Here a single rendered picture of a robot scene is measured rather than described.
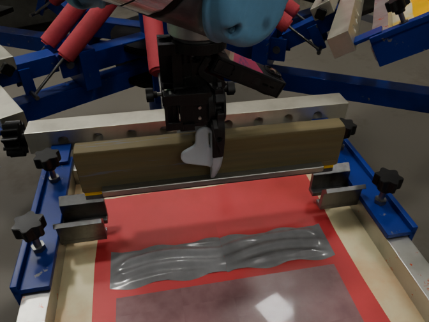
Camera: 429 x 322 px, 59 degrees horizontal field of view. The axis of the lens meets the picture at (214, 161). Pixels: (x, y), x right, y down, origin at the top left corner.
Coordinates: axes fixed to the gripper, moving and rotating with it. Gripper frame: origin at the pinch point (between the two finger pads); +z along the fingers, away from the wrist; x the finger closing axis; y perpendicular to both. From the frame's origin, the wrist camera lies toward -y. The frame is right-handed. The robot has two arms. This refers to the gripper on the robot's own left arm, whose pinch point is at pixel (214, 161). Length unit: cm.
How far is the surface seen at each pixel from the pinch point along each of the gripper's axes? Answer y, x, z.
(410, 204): -124, -81, 109
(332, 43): -33.3, -32.4, -4.7
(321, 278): -14.1, 14.8, 13.5
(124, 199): 15.7, -8.5, 13.6
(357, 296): -18.1, 18.6, 13.6
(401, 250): -26.5, 14.4, 10.0
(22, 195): 86, -127, 109
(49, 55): 35, -61, 5
